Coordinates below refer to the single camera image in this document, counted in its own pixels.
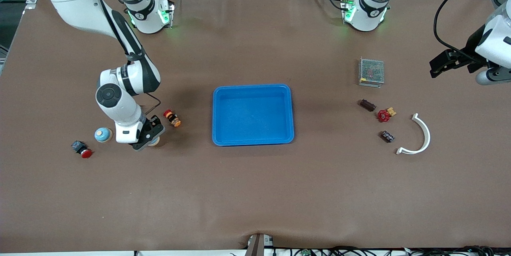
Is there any blue white round knob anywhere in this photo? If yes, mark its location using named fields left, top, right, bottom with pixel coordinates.
left=95, top=127, right=113, bottom=143

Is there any small orange red push button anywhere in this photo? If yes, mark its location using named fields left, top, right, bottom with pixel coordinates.
left=163, top=109, right=182, bottom=127

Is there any red mushroom button dark body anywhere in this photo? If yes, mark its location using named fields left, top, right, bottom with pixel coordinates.
left=71, top=140, right=93, bottom=159

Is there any white curved plastic clamp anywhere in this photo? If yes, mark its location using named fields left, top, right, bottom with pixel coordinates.
left=396, top=113, right=431, bottom=155

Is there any perforated metal power supply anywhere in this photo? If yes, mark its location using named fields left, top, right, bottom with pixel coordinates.
left=358, top=58, right=385, bottom=88

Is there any blue plastic tray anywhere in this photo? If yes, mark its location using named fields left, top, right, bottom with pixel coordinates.
left=212, top=84, right=295, bottom=147

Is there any brown table mat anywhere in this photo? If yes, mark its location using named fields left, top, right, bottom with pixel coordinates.
left=0, top=0, right=511, bottom=253

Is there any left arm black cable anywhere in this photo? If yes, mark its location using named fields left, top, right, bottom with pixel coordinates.
left=434, top=0, right=511, bottom=55

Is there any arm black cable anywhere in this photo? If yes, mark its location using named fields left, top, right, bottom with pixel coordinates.
left=82, top=0, right=161, bottom=117
left=434, top=0, right=511, bottom=55

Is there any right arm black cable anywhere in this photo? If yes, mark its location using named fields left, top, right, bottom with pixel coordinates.
left=82, top=0, right=161, bottom=117

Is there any grey metal mounting bracket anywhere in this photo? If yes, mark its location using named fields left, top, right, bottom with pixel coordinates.
left=244, top=233, right=275, bottom=256

